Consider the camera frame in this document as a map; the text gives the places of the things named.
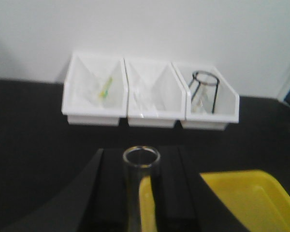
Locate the glass flask in right bin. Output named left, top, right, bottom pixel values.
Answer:
left=192, top=74, right=217, bottom=113

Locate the yellow plastic tray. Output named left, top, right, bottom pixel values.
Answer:
left=138, top=169, right=290, bottom=232

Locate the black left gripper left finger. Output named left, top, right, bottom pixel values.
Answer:
left=4, top=148, right=127, bottom=232

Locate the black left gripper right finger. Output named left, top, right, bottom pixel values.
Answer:
left=154, top=146, right=247, bottom=232

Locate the white left storage bin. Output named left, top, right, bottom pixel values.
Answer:
left=61, top=51, right=129, bottom=126

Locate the white storage bin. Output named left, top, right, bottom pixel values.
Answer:
left=124, top=58, right=186, bottom=128
left=61, top=51, right=129, bottom=126
left=172, top=62, right=240, bottom=131

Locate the white middle storage bin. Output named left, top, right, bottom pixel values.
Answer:
left=124, top=58, right=186, bottom=128

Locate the white right storage bin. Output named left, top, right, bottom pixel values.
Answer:
left=172, top=62, right=240, bottom=131

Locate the green yellow item in bin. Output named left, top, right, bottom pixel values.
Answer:
left=99, top=76, right=113, bottom=99

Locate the short glass test tube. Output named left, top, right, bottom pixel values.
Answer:
left=122, top=145, right=160, bottom=232

